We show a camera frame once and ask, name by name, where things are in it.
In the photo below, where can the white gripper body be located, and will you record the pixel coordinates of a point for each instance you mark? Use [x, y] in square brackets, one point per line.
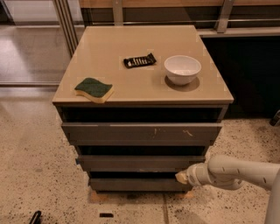
[194, 175]

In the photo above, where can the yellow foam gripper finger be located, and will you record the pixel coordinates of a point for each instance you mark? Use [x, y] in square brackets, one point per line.
[181, 177]

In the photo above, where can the grey drawer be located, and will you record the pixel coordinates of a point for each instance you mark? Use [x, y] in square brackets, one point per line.
[137, 185]
[141, 134]
[92, 163]

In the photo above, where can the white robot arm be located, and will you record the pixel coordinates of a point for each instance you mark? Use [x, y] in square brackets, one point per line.
[229, 173]

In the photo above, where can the grey drawer cabinet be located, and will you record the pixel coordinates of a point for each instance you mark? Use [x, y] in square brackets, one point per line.
[139, 104]

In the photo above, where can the grey bottom drawer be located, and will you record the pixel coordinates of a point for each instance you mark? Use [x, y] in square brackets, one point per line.
[137, 185]

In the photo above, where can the grey top drawer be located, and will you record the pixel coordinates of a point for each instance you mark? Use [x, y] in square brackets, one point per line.
[141, 134]

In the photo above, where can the dark object floor right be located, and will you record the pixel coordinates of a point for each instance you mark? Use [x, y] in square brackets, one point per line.
[275, 120]

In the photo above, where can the white ceramic bowl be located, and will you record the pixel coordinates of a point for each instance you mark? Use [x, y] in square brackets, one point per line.
[181, 69]

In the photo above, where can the green yellow sponge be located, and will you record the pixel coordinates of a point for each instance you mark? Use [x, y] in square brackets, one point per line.
[94, 90]

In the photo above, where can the black snack bar wrapper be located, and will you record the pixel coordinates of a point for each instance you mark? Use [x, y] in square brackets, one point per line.
[142, 61]

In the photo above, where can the black object floor left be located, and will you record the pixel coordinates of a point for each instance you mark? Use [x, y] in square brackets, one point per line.
[36, 218]

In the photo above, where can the metal railing frame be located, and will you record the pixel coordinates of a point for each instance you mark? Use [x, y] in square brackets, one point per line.
[212, 18]

